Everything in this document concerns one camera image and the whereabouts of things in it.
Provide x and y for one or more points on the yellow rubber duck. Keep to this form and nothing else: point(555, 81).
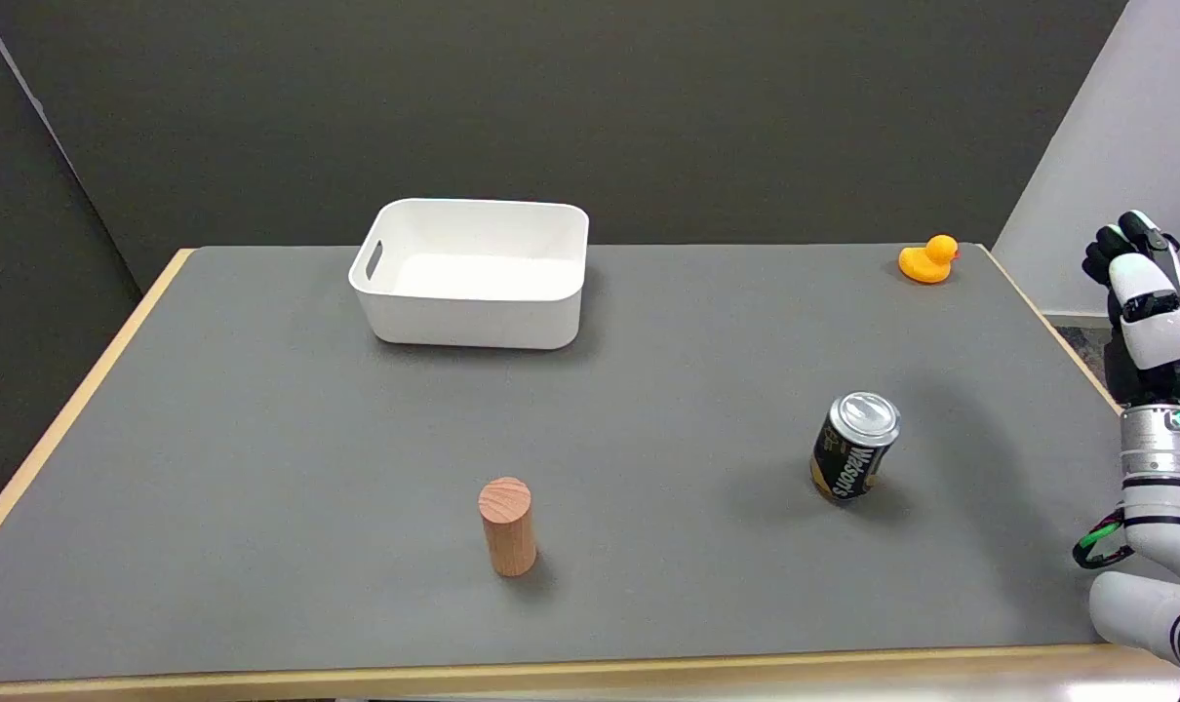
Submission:
point(928, 260)

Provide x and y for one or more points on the black and white right hand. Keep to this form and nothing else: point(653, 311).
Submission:
point(1151, 322)

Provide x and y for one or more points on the wooden cylinder block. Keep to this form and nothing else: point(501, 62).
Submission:
point(507, 529)

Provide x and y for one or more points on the white plastic bin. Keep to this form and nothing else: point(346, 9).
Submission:
point(473, 276)

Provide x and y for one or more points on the black drink can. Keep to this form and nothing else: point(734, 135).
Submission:
point(851, 452)

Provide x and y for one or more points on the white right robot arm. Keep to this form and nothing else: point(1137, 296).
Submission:
point(1163, 487)

